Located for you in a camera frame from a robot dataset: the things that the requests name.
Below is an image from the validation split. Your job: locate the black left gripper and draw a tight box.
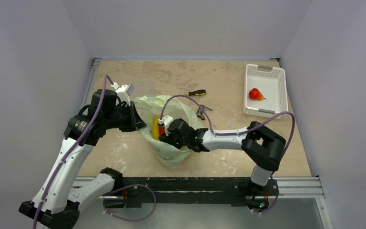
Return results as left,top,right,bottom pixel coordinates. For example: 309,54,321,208
104,101,146,132

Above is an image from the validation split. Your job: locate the green plastic bag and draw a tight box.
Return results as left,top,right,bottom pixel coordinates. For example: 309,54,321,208
133,95,203,168

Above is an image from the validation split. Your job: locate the red fake fruit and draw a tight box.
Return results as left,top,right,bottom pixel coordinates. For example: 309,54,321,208
159,127,165,135

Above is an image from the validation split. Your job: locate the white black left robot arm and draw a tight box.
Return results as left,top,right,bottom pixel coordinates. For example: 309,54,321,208
19,85,145,229

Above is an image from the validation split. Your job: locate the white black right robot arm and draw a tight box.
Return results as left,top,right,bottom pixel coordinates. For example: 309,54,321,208
157,116,286,194

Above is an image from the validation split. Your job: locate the yellow fake banana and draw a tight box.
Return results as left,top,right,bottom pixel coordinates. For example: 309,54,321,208
152,115,160,141

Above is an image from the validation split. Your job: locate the red fake pear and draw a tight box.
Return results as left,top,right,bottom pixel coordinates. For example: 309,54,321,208
248,88,265,101

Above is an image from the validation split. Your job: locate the grey metal faucet tap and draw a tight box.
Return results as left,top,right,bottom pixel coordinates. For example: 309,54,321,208
196,104,212,120

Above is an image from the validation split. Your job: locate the clear plastic screw box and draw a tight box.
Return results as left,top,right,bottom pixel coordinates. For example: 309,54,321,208
130,79,155,99

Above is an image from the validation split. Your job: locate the yellow black screwdriver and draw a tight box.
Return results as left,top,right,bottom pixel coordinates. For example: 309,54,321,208
187,89,206,96

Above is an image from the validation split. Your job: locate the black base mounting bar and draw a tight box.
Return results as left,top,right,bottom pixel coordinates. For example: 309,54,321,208
103,177,279,210

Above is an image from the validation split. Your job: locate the white plastic basket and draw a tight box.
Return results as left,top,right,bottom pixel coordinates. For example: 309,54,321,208
243,64,289,118

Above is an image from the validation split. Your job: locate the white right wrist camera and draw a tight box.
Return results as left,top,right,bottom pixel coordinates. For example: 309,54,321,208
158,115,174,135

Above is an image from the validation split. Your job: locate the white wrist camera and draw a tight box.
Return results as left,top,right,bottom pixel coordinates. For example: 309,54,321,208
111,83,135,106
158,115,174,135

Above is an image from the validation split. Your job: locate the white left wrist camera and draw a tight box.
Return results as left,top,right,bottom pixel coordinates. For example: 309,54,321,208
111,83,135,106

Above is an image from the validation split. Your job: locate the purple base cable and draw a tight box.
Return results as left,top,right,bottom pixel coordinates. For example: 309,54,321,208
102,185,156,222

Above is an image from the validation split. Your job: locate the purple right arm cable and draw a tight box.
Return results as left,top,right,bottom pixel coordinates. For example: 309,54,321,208
159,94,296,159

